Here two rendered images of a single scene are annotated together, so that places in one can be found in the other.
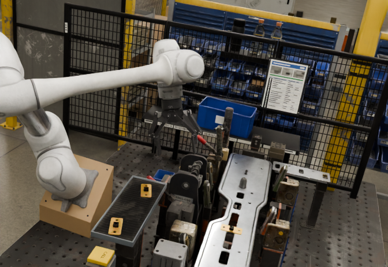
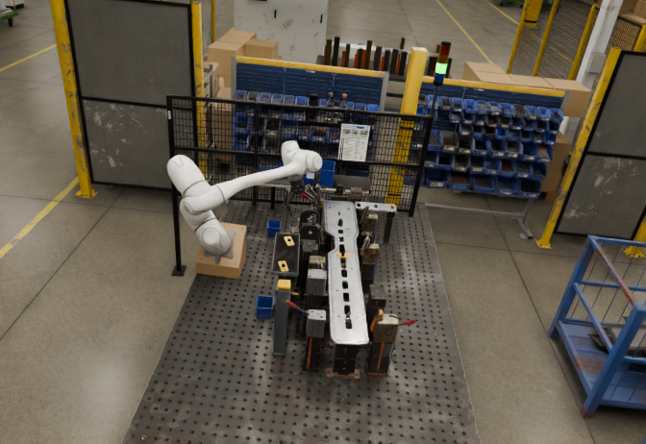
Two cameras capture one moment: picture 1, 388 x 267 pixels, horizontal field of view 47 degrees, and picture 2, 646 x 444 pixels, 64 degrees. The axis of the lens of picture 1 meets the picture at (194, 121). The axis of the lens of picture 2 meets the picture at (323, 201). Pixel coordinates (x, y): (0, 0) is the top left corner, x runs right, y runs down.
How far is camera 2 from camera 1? 134 cm
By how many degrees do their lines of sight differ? 14
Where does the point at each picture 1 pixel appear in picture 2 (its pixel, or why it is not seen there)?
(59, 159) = (215, 229)
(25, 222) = (147, 279)
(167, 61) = (300, 161)
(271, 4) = (304, 24)
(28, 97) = (219, 198)
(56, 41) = (127, 110)
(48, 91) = (229, 191)
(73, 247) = (230, 287)
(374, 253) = (430, 254)
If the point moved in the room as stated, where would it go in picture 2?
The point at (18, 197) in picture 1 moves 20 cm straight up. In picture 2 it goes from (130, 259) to (128, 240)
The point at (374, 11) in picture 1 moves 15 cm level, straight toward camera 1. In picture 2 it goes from (412, 83) to (413, 88)
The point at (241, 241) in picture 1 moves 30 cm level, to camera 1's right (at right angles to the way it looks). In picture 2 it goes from (351, 261) to (399, 259)
